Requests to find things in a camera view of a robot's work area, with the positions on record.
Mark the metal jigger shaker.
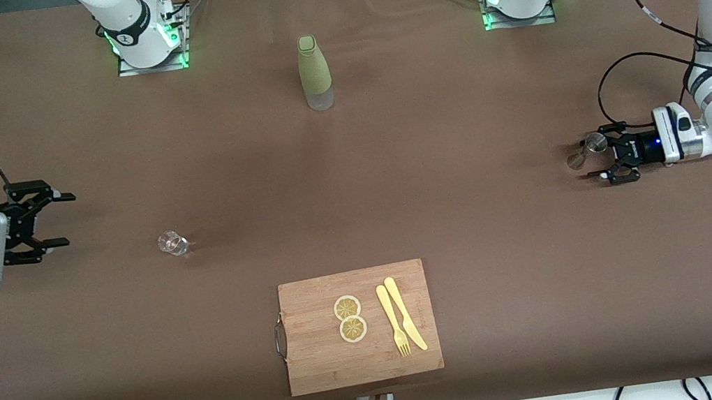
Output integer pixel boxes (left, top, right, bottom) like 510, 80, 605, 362
563, 132, 611, 170

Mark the clear glass measuring cup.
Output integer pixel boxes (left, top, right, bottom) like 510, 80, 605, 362
156, 229, 191, 260

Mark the brown table cover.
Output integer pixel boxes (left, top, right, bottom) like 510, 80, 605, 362
0, 0, 712, 400

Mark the yellow plastic knife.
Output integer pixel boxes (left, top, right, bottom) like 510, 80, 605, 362
383, 273, 429, 356

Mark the yellow plastic fork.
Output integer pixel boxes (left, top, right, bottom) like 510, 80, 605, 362
375, 281, 413, 360

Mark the green sleeved glass bottle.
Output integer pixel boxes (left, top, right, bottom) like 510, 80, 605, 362
294, 33, 337, 114

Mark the yellow lemon slice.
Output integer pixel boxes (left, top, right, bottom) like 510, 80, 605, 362
337, 314, 370, 346
332, 293, 364, 323

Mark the wooden cutting board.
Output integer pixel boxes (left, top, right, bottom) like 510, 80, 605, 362
267, 257, 446, 399

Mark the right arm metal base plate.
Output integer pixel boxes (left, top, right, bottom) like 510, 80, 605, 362
108, 3, 195, 79

